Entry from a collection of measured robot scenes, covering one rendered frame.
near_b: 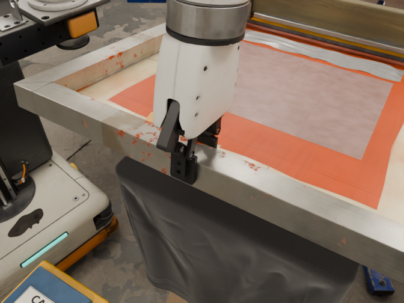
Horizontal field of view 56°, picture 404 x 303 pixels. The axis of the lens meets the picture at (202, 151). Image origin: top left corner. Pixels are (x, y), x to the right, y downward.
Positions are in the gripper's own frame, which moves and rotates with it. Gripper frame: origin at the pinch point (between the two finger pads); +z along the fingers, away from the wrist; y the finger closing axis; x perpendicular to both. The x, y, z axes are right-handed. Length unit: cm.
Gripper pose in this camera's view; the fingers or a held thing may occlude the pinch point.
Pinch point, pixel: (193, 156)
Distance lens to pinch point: 45.1
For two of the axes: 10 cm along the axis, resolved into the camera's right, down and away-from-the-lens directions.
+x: 8.6, 3.6, -3.7
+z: -0.8, 8.0, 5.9
